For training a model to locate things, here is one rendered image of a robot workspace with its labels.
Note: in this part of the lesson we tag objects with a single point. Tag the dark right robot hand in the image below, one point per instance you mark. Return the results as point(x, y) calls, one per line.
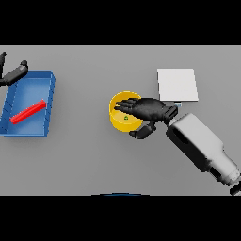
point(147, 109)

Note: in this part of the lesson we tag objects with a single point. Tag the dark left robot hand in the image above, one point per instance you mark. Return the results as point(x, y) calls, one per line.
point(14, 74)

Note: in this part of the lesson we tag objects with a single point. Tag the yellow bowl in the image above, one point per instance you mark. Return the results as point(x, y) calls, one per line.
point(123, 123)

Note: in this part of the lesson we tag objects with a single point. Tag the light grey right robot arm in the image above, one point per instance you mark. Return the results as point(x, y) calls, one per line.
point(200, 144)

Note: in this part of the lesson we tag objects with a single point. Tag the green nut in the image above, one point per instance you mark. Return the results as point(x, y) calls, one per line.
point(126, 118)

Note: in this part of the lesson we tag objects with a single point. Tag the pale square measuring scale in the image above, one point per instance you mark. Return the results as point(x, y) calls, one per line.
point(177, 84)

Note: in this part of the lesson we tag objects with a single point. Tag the red beaker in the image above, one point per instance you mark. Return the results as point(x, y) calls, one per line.
point(28, 111)

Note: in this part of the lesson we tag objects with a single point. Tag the blue tray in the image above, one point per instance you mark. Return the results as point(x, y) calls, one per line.
point(28, 103)

